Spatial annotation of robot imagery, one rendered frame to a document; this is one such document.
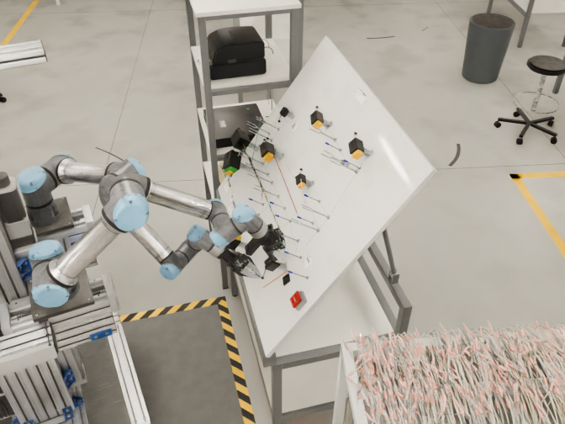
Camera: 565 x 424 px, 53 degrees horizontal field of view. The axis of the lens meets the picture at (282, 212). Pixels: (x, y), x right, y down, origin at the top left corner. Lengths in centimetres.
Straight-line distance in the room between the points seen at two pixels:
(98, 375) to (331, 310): 134
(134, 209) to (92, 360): 158
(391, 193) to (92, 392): 192
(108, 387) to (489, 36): 488
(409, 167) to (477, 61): 448
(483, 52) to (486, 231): 248
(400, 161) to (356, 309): 84
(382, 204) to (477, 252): 228
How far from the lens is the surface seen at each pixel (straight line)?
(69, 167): 262
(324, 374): 262
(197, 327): 364
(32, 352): 234
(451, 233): 441
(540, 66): 548
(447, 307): 386
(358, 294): 273
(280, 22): 560
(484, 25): 636
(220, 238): 212
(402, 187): 205
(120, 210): 190
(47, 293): 211
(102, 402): 319
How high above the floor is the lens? 279
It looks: 39 degrees down
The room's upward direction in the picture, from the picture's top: straight up
